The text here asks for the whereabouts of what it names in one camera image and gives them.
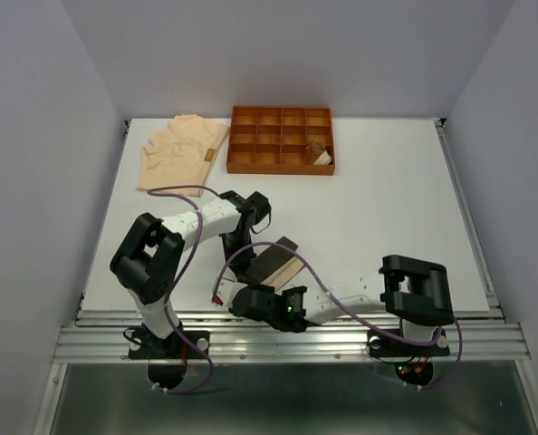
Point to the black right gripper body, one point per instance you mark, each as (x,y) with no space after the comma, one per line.
(262,288)

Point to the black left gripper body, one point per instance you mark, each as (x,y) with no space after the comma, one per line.
(246,234)

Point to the dark grey underwear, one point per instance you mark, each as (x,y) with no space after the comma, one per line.
(274,267)

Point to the orange compartment tray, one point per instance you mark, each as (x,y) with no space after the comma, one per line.
(271,140)

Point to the brown underwear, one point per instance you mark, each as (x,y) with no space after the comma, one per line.
(317,153)

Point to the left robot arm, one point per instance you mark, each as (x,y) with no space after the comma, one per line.
(147,262)

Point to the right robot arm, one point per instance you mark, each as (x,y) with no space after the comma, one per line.
(415,291)

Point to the peach underwear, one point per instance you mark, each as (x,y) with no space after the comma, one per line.
(182,154)

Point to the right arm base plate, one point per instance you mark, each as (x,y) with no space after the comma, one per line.
(383,347)

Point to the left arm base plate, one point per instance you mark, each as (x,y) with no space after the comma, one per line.
(144,345)

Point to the aluminium front rail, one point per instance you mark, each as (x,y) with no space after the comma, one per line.
(97,337)

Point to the aluminium rail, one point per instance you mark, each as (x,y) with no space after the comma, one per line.
(474,241)
(97,337)

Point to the aluminium right side rail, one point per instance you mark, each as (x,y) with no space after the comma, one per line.
(474,241)

